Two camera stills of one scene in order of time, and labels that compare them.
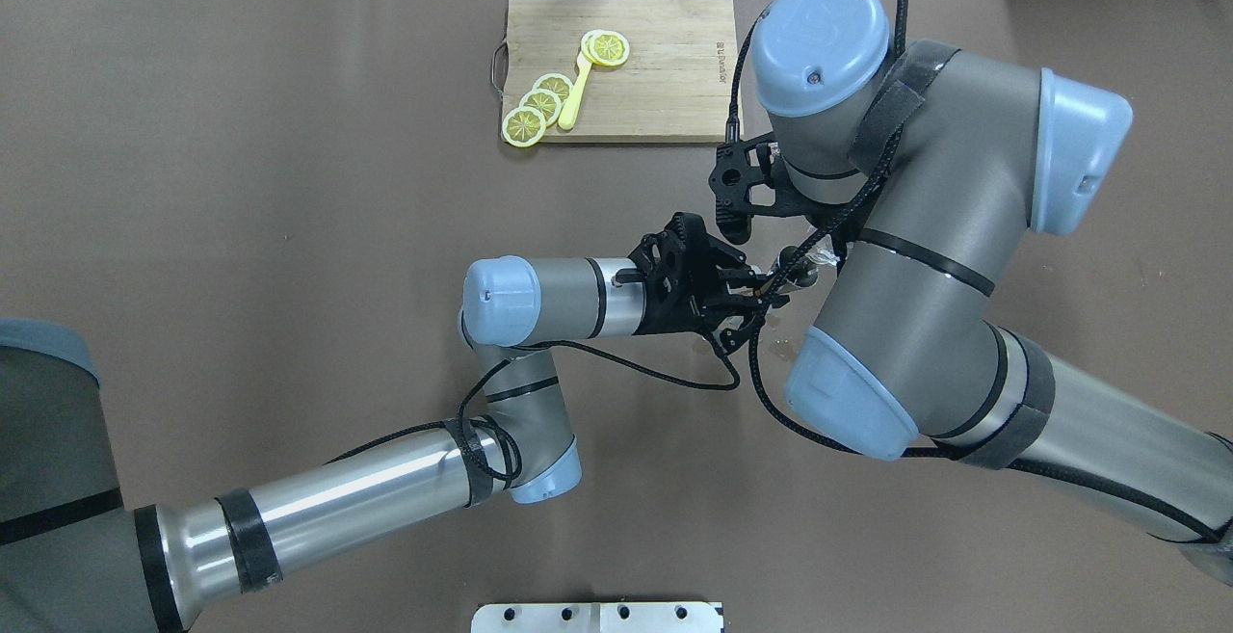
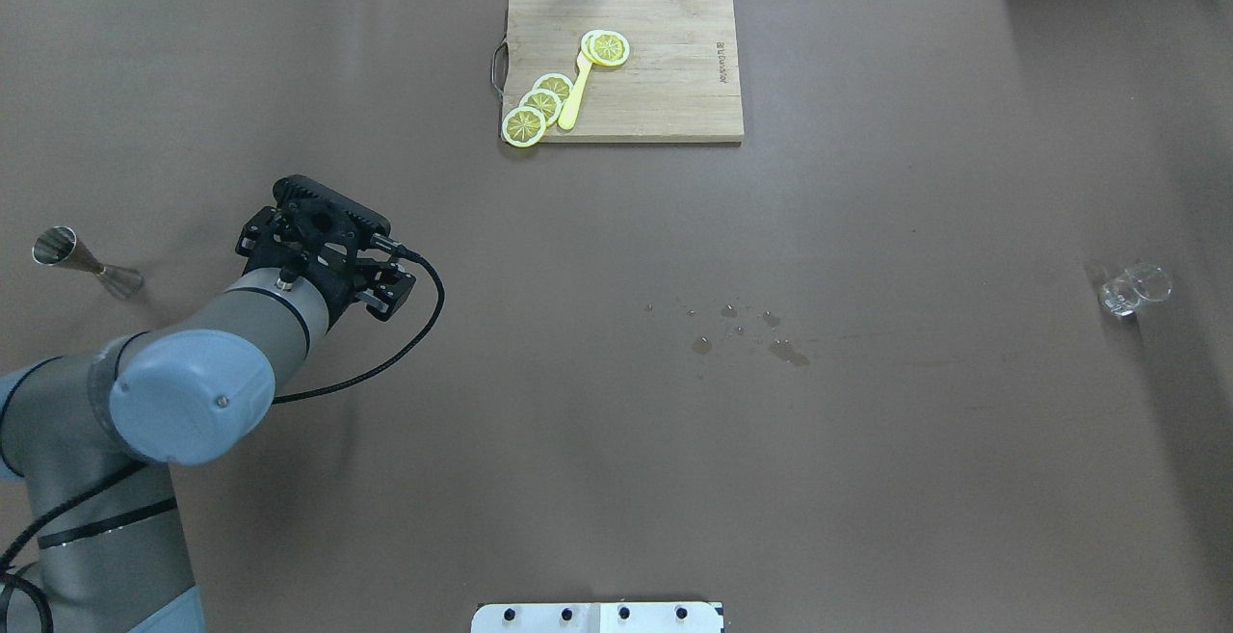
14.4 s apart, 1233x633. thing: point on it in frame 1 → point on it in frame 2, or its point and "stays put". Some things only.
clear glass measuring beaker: (799, 265) → (1141, 282)
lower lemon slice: (555, 82) stays put
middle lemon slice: (546, 102) stays put
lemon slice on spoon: (605, 47) stays put
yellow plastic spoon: (569, 113) stays put
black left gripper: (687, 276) → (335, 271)
